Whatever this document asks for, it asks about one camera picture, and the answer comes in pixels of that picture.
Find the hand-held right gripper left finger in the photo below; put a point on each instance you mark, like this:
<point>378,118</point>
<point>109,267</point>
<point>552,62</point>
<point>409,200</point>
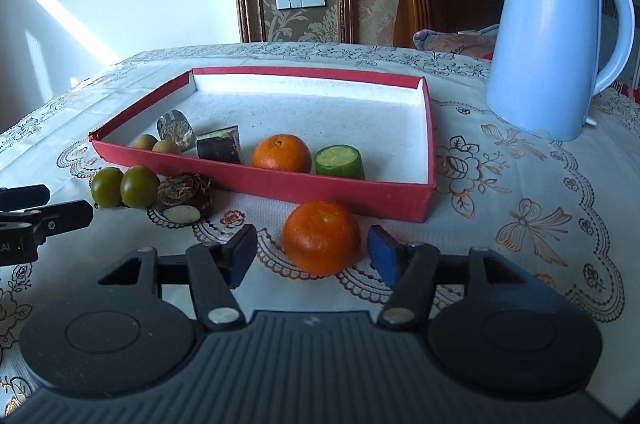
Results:
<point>245,249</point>

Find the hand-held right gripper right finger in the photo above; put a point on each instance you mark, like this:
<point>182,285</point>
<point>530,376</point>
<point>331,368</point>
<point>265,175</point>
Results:
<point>385,254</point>

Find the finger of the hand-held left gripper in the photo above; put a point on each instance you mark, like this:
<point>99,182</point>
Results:
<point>65,214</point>
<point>25,197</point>

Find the orange tangerine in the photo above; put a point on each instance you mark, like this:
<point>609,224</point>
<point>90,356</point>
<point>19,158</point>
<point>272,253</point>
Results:
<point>280,153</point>
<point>320,238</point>

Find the dark sugarcane piece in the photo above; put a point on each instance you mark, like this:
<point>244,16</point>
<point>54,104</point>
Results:
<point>217,147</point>

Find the brown longan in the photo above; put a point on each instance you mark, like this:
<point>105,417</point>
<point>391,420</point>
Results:
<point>145,142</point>
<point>166,147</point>

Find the red cardboard box tray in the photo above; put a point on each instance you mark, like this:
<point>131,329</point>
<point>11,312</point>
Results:
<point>325,114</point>

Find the green round fruit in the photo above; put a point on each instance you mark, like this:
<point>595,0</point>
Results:
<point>140,186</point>
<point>106,188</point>

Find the brown hairy taro piece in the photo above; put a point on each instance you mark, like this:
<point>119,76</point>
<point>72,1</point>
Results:
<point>185,199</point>

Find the green cucumber piece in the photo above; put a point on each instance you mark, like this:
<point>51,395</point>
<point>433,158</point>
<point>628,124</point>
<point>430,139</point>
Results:
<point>340,163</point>

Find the pink patterned cushion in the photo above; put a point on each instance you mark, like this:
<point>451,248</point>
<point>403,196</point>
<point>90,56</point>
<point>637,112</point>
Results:
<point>450,42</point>

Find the light blue electric kettle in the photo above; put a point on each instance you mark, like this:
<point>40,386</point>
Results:
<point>540,44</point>

